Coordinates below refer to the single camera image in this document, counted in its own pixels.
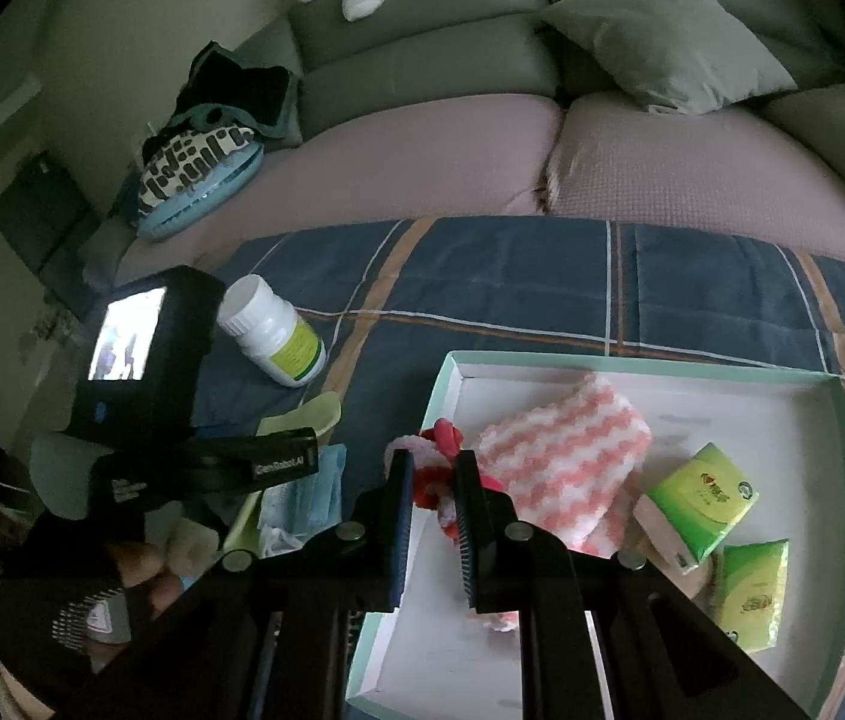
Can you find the pink white striped fluffy towel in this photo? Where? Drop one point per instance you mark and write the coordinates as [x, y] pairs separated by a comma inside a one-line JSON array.
[[571, 467]]

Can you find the white pill bottle green label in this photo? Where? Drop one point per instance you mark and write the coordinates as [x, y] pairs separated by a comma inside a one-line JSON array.
[[270, 332]]

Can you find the dark wall cabinet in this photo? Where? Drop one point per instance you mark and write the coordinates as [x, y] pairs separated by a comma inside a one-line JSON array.
[[44, 211]]

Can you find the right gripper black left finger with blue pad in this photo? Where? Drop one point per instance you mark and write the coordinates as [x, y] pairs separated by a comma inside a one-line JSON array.
[[357, 567]]

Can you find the blue patterned cushion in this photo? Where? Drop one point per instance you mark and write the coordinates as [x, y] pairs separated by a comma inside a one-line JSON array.
[[192, 175]]

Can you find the blue surgical mask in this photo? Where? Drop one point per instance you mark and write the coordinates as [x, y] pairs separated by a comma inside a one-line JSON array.
[[293, 512]]

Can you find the grey green sofa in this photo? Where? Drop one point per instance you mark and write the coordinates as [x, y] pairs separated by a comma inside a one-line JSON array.
[[479, 107]]

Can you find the red pink plush toy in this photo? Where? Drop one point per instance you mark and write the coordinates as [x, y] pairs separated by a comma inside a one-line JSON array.
[[435, 453]]

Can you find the green tissue pack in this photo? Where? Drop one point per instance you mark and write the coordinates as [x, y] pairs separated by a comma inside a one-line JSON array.
[[750, 592], [688, 514]]

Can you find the dark teal garment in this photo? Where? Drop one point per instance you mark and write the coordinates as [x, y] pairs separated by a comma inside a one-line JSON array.
[[224, 89]]

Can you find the navy plaid blanket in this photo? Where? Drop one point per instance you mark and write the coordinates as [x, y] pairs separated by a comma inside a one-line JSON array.
[[391, 300]]

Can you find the mint white shallow box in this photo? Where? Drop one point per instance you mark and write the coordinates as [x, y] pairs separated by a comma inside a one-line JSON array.
[[784, 429]]

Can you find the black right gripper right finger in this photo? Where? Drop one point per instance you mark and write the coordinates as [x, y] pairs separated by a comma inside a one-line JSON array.
[[576, 658]]

